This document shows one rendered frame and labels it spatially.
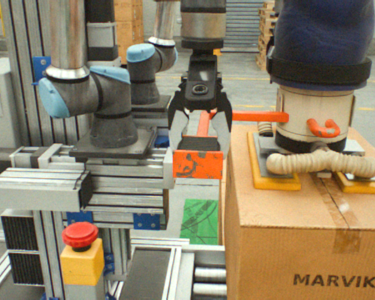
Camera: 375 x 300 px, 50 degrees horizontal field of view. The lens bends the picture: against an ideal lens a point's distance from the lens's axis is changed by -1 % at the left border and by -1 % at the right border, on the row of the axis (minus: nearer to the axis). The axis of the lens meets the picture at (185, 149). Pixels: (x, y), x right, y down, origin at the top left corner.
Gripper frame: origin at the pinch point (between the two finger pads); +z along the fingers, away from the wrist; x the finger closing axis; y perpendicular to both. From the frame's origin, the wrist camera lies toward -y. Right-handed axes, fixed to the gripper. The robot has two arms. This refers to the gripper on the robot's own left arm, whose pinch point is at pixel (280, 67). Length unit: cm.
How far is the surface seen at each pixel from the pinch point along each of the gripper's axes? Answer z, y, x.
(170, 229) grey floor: 120, -72, -55
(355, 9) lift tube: -24, 70, 4
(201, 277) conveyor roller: 67, 40, -28
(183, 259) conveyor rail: 61, 39, -35
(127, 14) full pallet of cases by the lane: 11, -659, -207
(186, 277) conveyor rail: 61, 49, -33
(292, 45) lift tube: -17, 68, -7
